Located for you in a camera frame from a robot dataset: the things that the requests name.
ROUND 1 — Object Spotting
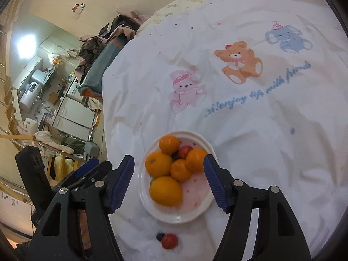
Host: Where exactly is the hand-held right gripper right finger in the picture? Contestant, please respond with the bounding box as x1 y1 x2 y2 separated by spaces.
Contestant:
203 154 312 261

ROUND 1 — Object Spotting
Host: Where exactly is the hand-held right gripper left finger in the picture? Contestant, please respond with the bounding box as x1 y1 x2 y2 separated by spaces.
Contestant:
26 155 135 261

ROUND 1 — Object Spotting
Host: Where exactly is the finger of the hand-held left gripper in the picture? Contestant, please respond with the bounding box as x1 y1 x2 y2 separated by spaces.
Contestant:
79 161 113 185
53 158 100 188

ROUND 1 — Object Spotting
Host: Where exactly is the white plate with pink pattern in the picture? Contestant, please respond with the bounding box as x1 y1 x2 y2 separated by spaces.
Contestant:
139 131 216 224

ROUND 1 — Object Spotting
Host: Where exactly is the orange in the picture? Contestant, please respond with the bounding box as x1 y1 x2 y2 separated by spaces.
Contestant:
186 149 208 173
145 151 174 178
170 159 193 182
159 135 180 154
149 176 183 207

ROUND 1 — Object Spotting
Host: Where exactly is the red cherry tomato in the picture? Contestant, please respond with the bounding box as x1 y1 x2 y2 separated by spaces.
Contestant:
161 233 179 250
179 145 193 159

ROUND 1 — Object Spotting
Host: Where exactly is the grey chair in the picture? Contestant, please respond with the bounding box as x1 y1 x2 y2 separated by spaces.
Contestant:
83 141 100 159

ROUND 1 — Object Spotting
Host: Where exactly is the wooden rack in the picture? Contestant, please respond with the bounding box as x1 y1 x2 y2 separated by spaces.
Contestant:
49 154 82 181

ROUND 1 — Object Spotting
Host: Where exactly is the white mop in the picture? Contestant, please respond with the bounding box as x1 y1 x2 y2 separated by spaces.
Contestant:
0 130 74 154

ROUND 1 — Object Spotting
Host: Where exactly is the white kitchen cabinet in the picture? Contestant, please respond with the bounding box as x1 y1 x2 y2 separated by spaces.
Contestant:
52 96 98 136

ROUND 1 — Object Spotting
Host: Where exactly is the white printed blanket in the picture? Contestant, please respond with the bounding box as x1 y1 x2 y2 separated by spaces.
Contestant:
102 0 348 259

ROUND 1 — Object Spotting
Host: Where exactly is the white cylindrical appliance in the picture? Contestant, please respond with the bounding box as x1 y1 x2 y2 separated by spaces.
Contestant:
19 92 34 112

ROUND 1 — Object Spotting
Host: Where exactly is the grey kitchen appliance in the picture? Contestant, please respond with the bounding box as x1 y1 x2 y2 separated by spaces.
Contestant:
31 69 47 85

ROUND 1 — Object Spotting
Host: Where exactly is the ceiling light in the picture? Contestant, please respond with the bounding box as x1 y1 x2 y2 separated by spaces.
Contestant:
18 34 37 56

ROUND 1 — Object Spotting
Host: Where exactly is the pile of clothes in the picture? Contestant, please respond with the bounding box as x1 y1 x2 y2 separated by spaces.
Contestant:
79 9 149 60

